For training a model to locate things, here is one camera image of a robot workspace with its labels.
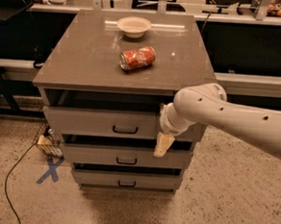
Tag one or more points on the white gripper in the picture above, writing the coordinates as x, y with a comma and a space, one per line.
167, 123

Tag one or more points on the grey top drawer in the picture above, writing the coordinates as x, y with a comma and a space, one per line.
102, 123

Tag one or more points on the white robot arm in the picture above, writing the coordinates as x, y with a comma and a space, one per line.
207, 104

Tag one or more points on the grey bottom drawer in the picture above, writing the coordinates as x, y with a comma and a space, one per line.
101, 179

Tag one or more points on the grey drawer cabinet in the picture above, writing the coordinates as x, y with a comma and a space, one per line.
83, 71

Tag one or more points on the crushed orange soda can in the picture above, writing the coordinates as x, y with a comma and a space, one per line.
133, 59

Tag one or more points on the white paper bowl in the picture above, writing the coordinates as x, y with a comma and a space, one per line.
133, 27

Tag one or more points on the blue tape cross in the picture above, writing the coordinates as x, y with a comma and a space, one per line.
52, 170

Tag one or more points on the black stand legs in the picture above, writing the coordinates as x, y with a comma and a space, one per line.
6, 94

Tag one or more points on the fruit pile on shelf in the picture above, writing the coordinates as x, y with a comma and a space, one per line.
274, 8

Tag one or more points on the wire basket on floor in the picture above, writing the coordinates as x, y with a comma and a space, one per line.
47, 142

